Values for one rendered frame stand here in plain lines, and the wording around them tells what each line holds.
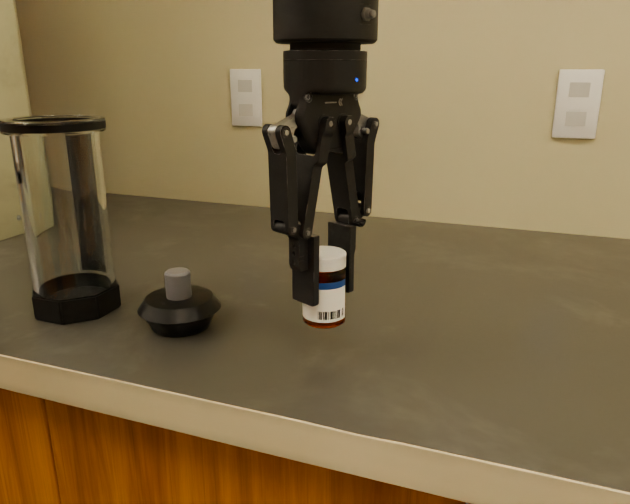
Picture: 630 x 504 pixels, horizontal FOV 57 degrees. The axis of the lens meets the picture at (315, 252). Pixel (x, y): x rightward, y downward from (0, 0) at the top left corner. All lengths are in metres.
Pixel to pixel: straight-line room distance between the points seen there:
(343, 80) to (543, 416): 0.33
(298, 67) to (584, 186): 0.72
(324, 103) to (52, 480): 0.52
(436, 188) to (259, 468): 0.72
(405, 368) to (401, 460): 0.12
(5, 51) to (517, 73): 0.86
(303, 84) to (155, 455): 0.40
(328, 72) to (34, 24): 1.14
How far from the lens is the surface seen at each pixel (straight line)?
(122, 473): 0.70
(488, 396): 0.56
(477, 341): 0.65
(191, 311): 0.63
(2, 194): 1.11
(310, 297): 0.56
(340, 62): 0.51
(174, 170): 1.37
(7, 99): 1.12
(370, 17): 0.51
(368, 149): 0.58
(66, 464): 0.75
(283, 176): 0.51
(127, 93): 1.42
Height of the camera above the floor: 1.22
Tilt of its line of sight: 18 degrees down
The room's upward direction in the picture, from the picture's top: straight up
